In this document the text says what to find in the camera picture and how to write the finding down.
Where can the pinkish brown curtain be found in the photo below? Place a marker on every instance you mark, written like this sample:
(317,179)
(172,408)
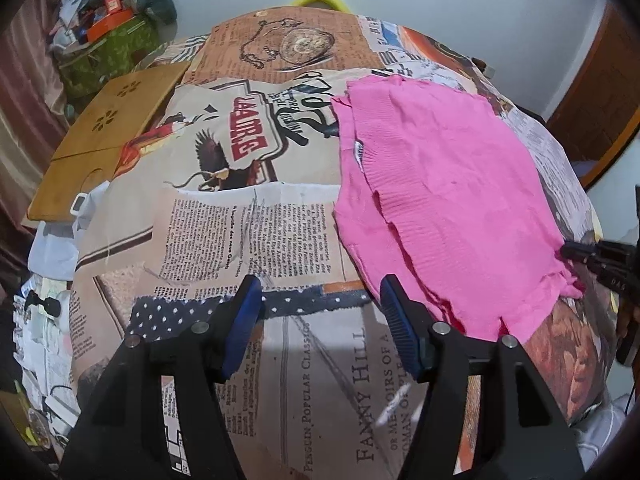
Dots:
(25,85)

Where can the pile of papers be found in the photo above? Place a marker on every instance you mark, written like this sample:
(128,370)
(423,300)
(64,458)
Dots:
(40,360)

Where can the wooden lap tray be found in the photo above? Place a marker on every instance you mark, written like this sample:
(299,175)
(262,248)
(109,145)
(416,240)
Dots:
(90,150)

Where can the wooden door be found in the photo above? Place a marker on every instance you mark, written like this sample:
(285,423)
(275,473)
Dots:
(600,100)

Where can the small white device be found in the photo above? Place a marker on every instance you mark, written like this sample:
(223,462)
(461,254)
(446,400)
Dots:
(78,204)

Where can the white cloth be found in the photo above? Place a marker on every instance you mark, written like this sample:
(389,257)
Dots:
(55,250)

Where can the pink knit cardigan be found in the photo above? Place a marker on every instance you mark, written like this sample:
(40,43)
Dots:
(450,185)

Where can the green patterned bag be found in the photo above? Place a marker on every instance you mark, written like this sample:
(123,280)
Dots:
(110,55)

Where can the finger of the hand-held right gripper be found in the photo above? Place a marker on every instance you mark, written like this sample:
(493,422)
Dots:
(575,252)

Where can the orange box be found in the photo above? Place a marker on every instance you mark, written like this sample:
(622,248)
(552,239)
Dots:
(110,22)

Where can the small red box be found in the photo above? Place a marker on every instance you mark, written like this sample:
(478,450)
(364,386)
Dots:
(115,2)

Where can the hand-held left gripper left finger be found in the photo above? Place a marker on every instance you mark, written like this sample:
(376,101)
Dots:
(242,320)

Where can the printed newspaper-pattern blanket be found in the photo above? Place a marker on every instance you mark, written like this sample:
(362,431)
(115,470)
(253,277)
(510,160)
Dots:
(300,240)

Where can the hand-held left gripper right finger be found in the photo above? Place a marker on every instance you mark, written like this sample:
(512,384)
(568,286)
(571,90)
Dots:
(397,315)

